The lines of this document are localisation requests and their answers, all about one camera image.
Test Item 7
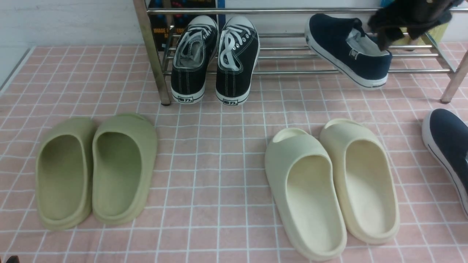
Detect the navy slip-on shoe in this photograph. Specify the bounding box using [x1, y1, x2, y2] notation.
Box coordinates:
[422, 108, 468, 214]
[305, 14, 392, 90]

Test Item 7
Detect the pink checked floor cloth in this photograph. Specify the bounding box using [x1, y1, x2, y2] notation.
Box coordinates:
[0, 46, 467, 263]

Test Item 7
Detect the black printed box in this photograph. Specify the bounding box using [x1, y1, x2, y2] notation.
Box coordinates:
[146, 0, 224, 51]

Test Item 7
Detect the left olive green slide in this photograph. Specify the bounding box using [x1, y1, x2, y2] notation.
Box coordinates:
[35, 117, 97, 231]

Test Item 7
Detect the right cream slide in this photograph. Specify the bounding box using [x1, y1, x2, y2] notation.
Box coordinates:
[319, 119, 400, 244]

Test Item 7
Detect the black canvas sneaker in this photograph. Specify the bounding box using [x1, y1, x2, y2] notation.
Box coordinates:
[171, 15, 219, 104]
[216, 16, 260, 106]

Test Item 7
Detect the left pale green slide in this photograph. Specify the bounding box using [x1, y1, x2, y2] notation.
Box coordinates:
[265, 127, 347, 261]

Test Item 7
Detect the steel shoe rack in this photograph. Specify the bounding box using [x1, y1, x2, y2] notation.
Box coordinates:
[133, 0, 467, 106]

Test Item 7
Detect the right olive green slide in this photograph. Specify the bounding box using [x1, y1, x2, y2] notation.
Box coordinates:
[92, 112, 158, 225]

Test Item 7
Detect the black gloved hand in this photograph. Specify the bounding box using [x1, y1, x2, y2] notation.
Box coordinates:
[367, 0, 462, 50]

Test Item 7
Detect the right black canvas sneaker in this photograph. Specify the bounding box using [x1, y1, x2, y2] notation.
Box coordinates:
[216, 16, 260, 106]

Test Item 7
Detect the dark object at corner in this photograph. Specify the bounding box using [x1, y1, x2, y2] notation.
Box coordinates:
[5, 256, 20, 263]

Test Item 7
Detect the left black canvas sneaker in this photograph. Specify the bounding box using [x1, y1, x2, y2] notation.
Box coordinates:
[171, 15, 219, 104]

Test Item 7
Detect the olive green slide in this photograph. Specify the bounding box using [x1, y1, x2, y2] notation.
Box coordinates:
[35, 117, 97, 231]
[92, 112, 158, 225]

